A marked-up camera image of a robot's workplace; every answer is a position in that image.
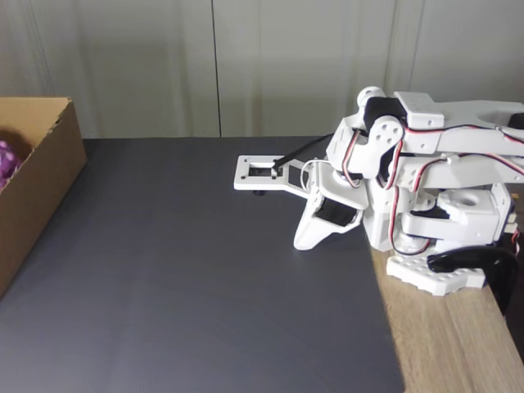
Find pink purple bumpy ball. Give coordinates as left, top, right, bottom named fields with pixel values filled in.
left=0, top=139, right=23, bottom=192

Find brown cardboard box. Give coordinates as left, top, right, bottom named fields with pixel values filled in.
left=0, top=96, right=88, bottom=302

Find dark grey table mat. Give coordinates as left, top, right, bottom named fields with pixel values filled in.
left=0, top=136, right=407, bottom=393

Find black table clamp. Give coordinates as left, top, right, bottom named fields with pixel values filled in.
left=426, top=244, right=521, bottom=317

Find red white black servo wire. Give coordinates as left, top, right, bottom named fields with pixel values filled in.
left=388, top=157, right=455, bottom=255
left=341, top=129, right=372, bottom=189

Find black camera cable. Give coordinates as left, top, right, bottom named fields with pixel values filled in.
left=271, top=133, right=340, bottom=172

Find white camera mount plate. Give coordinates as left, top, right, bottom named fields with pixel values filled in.
left=233, top=154, right=314, bottom=198

